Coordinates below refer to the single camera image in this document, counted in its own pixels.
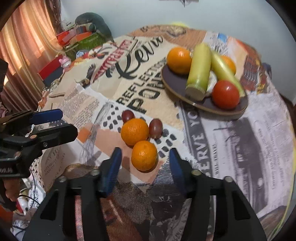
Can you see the green bag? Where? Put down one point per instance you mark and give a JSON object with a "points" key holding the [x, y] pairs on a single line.
{"points": [[87, 42]]}

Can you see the dark red grape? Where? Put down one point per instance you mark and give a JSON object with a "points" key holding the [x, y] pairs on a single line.
{"points": [[155, 128], [128, 115]]}

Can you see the yellow chair back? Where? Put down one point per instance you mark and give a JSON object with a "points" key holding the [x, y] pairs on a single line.
{"points": [[178, 24]]}

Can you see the pile of red boxes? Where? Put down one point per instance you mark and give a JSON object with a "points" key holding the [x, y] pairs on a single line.
{"points": [[74, 36]]}

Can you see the large orange with sticker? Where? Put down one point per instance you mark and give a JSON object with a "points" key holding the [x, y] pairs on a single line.
{"points": [[178, 60]]}

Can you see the grey plush toy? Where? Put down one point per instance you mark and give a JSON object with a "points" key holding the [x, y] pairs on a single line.
{"points": [[97, 23]]}

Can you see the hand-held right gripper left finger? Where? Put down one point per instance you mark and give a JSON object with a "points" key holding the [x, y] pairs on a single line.
{"points": [[113, 166]]}

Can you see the white garlic bulb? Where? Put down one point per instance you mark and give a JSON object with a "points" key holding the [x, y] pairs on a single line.
{"points": [[212, 81]]}

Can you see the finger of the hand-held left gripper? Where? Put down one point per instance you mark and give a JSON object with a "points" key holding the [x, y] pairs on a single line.
{"points": [[46, 115], [57, 134]]}

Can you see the yellow corn cob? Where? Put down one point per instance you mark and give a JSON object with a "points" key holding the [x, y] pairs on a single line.
{"points": [[223, 69], [198, 71]]}

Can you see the pink toy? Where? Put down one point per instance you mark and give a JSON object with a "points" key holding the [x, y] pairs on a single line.
{"points": [[64, 63]]}

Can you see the small orange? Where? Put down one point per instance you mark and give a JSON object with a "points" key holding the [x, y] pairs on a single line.
{"points": [[144, 155], [134, 132]]}

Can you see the red and blue box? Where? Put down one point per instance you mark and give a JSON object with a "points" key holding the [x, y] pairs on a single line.
{"points": [[49, 69]]}

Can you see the orange curtain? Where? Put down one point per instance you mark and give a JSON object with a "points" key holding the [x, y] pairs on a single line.
{"points": [[27, 34]]}

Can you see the brown patterned curtain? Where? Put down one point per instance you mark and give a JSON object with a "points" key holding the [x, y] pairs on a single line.
{"points": [[55, 16]]}

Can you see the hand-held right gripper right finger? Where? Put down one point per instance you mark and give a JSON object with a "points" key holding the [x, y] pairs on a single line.
{"points": [[177, 166]]}

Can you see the dark grey plate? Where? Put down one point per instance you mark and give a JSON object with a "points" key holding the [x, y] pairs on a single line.
{"points": [[175, 85]]}

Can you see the red tomato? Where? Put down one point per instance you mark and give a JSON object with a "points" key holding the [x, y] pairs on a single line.
{"points": [[225, 95]]}

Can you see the printed tablecloth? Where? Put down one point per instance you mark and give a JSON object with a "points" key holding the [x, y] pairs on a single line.
{"points": [[231, 150]]}

